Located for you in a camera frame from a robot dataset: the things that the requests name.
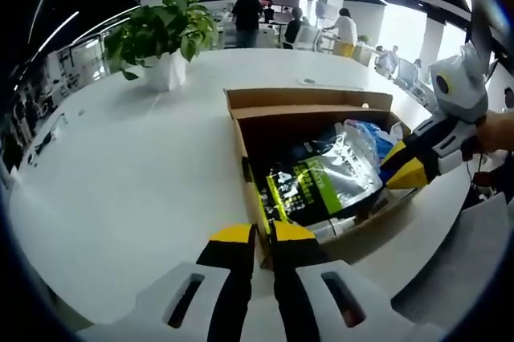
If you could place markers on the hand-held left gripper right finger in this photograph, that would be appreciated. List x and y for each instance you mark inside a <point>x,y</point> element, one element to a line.
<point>297,274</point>

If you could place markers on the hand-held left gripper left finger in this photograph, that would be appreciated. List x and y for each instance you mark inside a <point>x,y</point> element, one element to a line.
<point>229,269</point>

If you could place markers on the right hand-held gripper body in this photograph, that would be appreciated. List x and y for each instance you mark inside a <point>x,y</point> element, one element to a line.
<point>462,93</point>

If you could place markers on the blue soft tissue packet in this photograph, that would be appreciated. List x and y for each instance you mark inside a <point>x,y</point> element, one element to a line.
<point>371,133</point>

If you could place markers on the white printed carton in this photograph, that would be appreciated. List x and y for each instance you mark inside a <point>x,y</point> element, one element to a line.
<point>333,225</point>

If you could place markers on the silver black green soft pouch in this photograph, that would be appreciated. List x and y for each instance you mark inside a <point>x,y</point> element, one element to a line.
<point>341,173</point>

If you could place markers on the brown cardboard shoe box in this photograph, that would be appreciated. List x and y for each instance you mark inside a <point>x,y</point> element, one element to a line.
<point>289,99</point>

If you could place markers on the potted green plant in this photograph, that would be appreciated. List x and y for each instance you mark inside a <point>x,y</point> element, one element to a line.
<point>160,33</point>

